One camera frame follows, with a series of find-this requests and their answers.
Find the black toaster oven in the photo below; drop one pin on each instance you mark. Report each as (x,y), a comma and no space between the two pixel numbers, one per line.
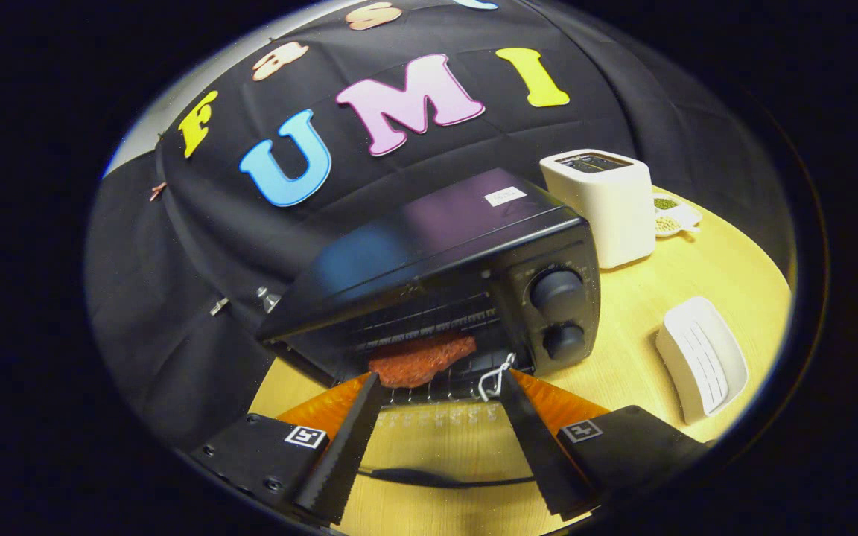
(474,223)

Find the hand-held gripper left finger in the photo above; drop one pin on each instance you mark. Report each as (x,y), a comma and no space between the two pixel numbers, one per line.
(347,447)

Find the white rectangular dish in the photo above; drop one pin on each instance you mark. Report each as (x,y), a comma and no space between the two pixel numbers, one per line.
(701,357)

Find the small white bean dish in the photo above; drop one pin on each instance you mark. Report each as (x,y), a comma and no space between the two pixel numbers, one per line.
(673,222)

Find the reddish-brown meat slice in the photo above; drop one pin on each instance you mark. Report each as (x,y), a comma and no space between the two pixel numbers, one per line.
(421,357)

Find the wooden clothes peg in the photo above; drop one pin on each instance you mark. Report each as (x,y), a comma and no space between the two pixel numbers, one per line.
(158,191)

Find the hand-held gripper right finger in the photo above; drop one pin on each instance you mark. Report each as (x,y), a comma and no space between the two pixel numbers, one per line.
(541,454)

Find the white bread toaster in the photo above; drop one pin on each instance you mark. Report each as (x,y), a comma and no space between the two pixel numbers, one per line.
(608,216)

